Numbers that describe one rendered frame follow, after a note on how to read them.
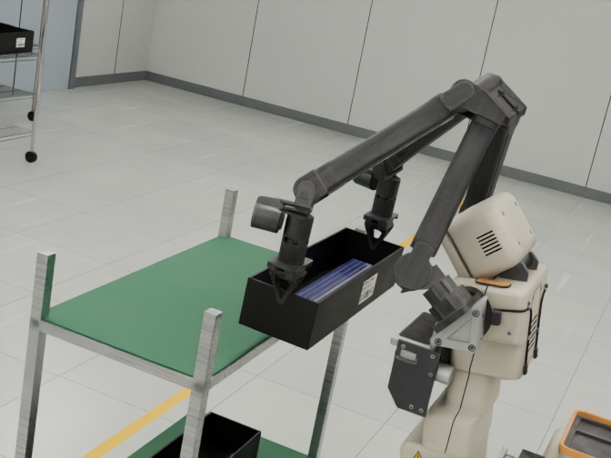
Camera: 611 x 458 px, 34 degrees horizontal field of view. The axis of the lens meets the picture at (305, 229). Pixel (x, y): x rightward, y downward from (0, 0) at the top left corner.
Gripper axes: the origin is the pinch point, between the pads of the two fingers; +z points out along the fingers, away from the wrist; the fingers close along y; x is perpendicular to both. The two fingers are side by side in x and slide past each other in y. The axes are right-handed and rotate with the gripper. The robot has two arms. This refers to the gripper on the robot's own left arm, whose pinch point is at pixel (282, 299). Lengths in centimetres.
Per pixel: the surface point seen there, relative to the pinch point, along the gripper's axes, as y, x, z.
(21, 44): -342, -352, 36
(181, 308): -12.2, -29.6, 16.4
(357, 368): -220, -41, 110
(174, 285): -23.5, -38.7, 16.6
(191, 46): -734, -448, 69
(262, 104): -734, -354, 107
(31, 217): -263, -265, 116
